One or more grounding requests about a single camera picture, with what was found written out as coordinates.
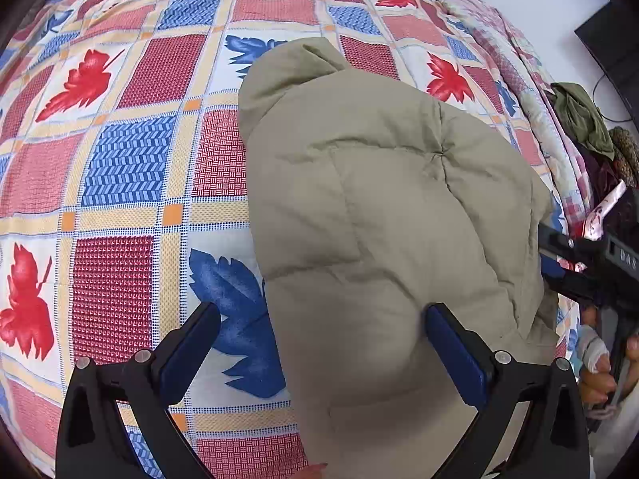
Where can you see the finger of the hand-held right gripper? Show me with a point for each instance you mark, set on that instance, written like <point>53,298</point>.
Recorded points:
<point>569,242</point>
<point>551,269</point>

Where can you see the dark clothes pile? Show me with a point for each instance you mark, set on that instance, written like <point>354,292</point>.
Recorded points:
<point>596,174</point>

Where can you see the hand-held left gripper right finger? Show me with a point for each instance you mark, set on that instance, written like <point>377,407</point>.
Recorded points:
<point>452,344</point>

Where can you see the leaf print checked bedsheet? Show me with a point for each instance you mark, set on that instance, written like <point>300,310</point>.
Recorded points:
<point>125,159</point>

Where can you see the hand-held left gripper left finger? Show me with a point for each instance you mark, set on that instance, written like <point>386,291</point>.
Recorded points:
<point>192,344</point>

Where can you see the olive green cloth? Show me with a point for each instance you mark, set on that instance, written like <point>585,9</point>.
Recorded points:
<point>584,114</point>

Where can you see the pink ribbon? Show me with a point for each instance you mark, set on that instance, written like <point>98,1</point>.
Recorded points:
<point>601,209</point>

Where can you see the brown knitted cloth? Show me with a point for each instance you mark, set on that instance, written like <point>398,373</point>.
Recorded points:
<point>626,152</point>

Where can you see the khaki puffer jacket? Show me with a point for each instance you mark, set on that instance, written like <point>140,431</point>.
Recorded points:
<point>374,209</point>

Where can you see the pale floral quilt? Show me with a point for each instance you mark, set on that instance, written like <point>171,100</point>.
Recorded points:
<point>524,60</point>

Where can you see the person's right hand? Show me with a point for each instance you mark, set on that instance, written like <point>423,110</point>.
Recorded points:
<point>594,354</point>

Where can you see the black flat screen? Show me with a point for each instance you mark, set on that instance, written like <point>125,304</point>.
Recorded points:
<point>616,45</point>

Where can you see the white cloth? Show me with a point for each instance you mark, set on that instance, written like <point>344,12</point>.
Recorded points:
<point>616,449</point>

